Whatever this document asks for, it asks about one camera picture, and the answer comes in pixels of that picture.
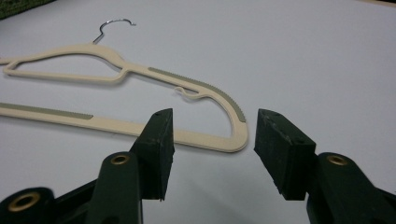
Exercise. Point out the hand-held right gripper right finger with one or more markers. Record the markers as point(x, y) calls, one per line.
point(289, 155)

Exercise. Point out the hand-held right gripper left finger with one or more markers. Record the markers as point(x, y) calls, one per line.
point(152, 161)

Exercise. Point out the beige plastic clothes hanger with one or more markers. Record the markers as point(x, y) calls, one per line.
point(218, 93)

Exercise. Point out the dark green cloth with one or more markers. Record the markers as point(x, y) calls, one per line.
point(18, 5)

